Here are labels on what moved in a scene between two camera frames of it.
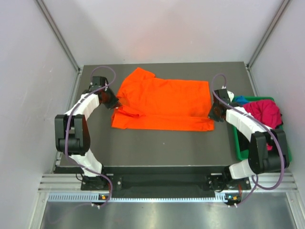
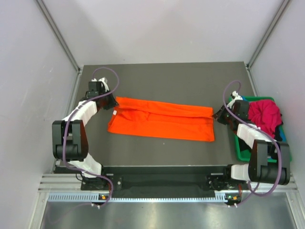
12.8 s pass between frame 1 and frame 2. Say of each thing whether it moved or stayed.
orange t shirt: moved
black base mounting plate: stayed
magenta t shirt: stayed
